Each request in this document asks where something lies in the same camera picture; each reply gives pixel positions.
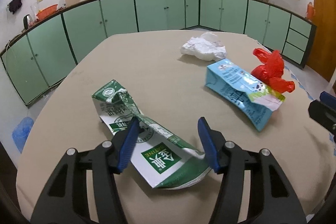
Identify orange basin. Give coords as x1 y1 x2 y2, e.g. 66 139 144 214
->
37 4 58 21

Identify red plastic bag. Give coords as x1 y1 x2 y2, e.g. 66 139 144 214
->
251 48 295 94

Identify blue plastic bag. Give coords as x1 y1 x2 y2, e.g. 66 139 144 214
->
12 117 34 153

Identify steel kettle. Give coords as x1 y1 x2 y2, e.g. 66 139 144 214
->
23 14 34 30

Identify brown wooden door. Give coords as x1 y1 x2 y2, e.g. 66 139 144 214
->
307 0 335 81

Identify green white milk carton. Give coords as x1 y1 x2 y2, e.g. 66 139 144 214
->
92 80 210 189

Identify white crumpled paper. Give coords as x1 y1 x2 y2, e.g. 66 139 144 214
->
180 32 227 61

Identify green lower kitchen cabinets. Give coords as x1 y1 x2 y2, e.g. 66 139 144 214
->
1 0 317 106

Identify dark towel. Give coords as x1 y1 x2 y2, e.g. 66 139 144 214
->
8 0 22 14

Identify orange thermos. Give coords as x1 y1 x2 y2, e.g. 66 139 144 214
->
305 2 315 21

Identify light blue milk carton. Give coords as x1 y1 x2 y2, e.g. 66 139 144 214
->
205 59 285 132

